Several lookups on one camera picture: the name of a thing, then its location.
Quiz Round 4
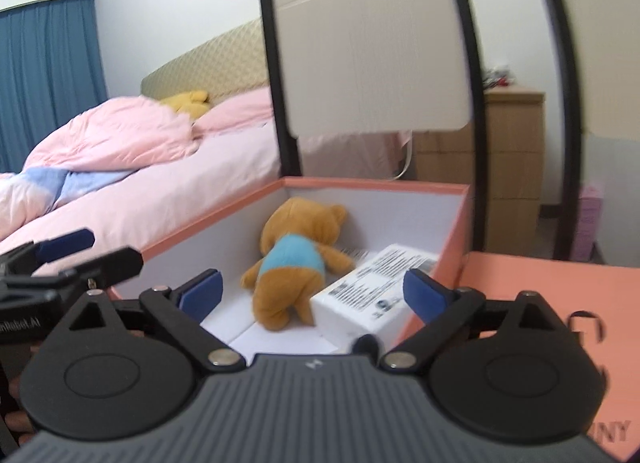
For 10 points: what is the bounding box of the small pink carton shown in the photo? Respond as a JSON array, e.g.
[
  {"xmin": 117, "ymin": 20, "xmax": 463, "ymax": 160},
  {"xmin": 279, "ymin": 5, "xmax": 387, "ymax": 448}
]
[{"xmin": 570, "ymin": 183, "xmax": 603, "ymax": 261}]

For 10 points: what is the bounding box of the beige chair by wall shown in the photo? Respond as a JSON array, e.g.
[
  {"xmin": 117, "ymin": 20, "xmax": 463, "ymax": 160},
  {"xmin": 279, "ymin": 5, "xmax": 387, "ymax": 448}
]
[{"xmin": 545, "ymin": 0, "xmax": 639, "ymax": 267}]

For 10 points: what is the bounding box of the white charging cable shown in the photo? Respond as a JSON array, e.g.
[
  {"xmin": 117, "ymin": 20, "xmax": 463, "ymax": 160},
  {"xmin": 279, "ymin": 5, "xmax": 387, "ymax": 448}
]
[{"xmin": 394, "ymin": 132, "xmax": 418, "ymax": 182}]

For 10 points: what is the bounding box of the wooden drawer cabinet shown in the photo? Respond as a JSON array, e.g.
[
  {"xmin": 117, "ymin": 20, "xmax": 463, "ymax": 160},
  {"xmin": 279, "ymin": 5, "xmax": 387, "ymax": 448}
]
[{"xmin": 413, "ymin": 86, "xmax": 544, "ymax": 255}]

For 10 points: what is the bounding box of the white labelled packet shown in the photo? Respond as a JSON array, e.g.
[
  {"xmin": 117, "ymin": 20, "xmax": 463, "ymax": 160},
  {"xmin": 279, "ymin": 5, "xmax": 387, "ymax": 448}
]
[{"xmin": 310, "ymin": 244, "xmax": 439, "ymax": 350}]

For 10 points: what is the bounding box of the pink shoe box lid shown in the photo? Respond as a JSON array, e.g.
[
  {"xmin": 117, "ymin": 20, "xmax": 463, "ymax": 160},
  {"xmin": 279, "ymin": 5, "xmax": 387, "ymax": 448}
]
[{"xmin": 399, "ymin": 249, "xmax": 640, "ymax": 462}]

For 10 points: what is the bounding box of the yellow plush toy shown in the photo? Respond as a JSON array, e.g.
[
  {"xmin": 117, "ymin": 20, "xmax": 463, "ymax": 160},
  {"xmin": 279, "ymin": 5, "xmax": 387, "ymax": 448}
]
[{"xmin": 160, "ymin": 90, "xmax": 212, "ymax": 121}]

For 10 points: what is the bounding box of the pink duvet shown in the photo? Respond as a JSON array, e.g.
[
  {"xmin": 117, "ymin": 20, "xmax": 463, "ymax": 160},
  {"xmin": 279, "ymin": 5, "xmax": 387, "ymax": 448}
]
[{"xmin": 1, "ymin": 96, "xmax": 200, "ymax": 239}]

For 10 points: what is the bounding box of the brown teddy bear blue shirt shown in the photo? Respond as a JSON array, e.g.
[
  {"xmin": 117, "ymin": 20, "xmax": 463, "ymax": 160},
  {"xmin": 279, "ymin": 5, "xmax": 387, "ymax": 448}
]
[{"xmin": 241, "ymin": 197, "xmax": 355, "ymax": 331}]

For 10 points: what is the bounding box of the pink open shoe box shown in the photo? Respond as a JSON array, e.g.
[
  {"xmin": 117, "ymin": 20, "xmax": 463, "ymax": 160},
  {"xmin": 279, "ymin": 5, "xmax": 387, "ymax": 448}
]
[{"xmin": 115, "ymin": 178, "xmax": 470, "ymax": 359}]

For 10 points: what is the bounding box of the beige chair near bed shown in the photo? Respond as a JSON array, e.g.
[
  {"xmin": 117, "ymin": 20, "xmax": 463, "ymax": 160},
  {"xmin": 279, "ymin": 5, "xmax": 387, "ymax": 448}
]
[{"xmin": 259, "ymin": 0, "xmax": 489, "ymax": 249}]

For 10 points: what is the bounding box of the clutter on cabinet top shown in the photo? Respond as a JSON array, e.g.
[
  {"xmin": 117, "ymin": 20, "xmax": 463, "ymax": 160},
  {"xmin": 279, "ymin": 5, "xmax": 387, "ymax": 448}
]
[{"xmin": 483, "ymin": 66, "xmax": 515, "ymax": 90}]

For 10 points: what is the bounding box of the blue curtain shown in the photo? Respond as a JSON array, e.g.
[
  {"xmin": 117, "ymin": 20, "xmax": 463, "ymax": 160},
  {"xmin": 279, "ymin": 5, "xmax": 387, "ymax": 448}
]
[{"xmin": 0, "ymin": 0, "xmax": 107, "ymax": 173}]

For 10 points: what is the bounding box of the pink pillow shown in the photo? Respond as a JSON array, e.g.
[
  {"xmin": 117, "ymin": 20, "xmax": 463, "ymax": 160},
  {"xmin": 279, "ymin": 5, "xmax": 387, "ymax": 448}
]
[{"xmin": 193, "ymin": 87, "xmax": 273, "ymax": 135}]

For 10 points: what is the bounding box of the beige quilted headboard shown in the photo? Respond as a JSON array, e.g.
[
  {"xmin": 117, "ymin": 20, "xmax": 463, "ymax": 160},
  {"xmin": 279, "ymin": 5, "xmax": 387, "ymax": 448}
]
[{"xmin": 140, "ymin": 18, "xmax": 269, "ymax": 105}]

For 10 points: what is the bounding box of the left hand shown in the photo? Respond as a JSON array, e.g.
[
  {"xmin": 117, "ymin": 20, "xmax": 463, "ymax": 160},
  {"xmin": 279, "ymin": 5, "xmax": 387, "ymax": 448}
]
[{"xmin": 3, "ymin": 332, "xmax": 147, "ymax": 447}]

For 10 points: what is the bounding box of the pink bed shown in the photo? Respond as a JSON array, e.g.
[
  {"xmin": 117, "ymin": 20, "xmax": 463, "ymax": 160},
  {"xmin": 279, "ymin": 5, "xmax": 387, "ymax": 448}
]
[{"xmin": 1, "ymin": 121, "xmax": 410, "ymax": 275}]

